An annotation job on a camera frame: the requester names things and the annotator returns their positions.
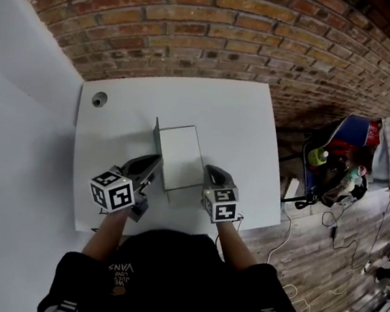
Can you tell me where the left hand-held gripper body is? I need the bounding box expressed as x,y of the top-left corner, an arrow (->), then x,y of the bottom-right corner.
84,156 -> 158,224

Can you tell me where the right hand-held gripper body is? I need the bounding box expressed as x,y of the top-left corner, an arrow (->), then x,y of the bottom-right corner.
198,183 -> 241,228

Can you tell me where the white notebook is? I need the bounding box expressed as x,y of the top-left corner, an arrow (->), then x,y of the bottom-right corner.
143,116 -> 212,208

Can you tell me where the person's left forearm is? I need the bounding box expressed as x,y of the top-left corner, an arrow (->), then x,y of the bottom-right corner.
80,203 -> 133,267

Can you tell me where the person's right forearm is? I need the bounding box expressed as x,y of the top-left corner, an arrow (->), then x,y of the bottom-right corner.
209,219 -> 264,274

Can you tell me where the black tripod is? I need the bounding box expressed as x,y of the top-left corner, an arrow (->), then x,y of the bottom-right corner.
280,193 -> 316,212

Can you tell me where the large green bottle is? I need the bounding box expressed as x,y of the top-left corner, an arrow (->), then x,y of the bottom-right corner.
305,145 -> 330,168

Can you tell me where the person's black t-shirt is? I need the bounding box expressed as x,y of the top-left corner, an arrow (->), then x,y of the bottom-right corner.
36,211 -> 312,312

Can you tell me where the dark brown bag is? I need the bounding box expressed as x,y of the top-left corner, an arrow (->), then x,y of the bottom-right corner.
312,148 -> 373,213

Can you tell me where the red bag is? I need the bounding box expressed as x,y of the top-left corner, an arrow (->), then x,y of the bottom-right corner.
325,137 -> 356,158

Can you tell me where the pale green bottle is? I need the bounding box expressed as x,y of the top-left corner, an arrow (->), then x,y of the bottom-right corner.
339,176 -> 356,193

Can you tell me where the teal pink bottle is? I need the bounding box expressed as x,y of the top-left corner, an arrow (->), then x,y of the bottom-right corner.
345,163 -> 367,181

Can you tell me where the blue chair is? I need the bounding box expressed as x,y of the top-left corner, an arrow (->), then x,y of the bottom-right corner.
294,109 -> 372,213

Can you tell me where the red box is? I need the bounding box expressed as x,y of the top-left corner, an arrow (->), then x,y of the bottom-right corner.
365,121 -> 384,147

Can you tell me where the white cable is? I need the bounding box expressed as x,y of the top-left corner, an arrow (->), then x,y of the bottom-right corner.
265,199 -> 297,267

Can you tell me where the grey table cable grommet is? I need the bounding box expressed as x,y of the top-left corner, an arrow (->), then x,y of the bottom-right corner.
90,90 -> 109,109

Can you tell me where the black power adapter cable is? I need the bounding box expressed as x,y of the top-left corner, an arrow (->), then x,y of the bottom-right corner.
314,198 -> 379,276

